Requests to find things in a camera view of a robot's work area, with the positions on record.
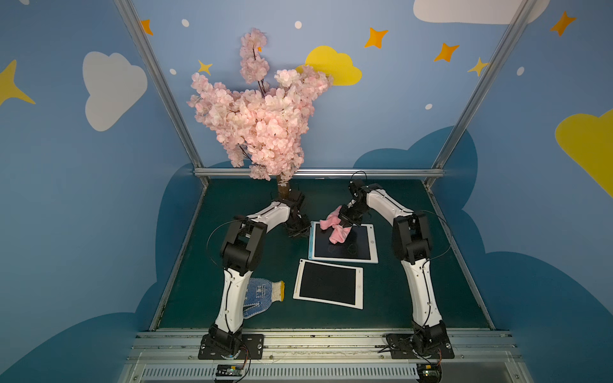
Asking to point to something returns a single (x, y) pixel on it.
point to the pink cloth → (339, 233)
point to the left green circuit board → (229, 370)
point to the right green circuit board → (429, 373)
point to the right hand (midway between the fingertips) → (339, 222)
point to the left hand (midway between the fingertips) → (311, 231)
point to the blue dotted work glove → (260, 294)
